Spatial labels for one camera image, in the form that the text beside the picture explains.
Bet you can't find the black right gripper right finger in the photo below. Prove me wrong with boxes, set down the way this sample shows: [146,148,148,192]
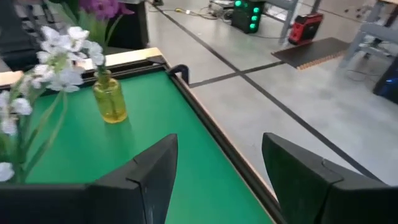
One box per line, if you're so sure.
[262,133,398,224]

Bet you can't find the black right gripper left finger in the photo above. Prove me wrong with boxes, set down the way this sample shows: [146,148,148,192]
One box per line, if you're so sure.
[0,133,179,224]

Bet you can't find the white flower bunch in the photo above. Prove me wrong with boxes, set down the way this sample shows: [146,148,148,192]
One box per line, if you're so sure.
[18,26,106,184]
[0,89,34,184]

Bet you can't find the purple flower bunch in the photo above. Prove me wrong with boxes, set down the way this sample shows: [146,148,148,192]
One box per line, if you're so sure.
[49,0,135,74]

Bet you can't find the yellow glass vase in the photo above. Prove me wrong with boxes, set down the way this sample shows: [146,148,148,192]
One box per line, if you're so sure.
[92,68,129,124]

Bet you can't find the black box blue light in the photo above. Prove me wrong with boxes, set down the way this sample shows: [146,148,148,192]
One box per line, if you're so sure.
[372,57,398,105]

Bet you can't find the black mat orange edge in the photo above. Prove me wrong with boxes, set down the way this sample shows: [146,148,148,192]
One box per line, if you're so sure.
[271,37,351,71]

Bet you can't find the black curved hook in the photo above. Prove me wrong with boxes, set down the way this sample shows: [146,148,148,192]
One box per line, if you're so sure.
[167,63,191,86]

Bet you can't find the red tool box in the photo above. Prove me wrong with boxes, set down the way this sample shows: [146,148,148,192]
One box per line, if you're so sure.
[287,12,325,46]

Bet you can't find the black cabinet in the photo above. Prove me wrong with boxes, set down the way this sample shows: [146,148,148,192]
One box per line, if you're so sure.
[105,0,150,50]

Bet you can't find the black computer tower green lights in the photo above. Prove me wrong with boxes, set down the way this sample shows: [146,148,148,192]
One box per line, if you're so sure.
[230,0,266,34]

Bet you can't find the floor cable bundle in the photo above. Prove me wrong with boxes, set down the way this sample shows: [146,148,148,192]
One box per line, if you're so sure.
[148,0,233,21]

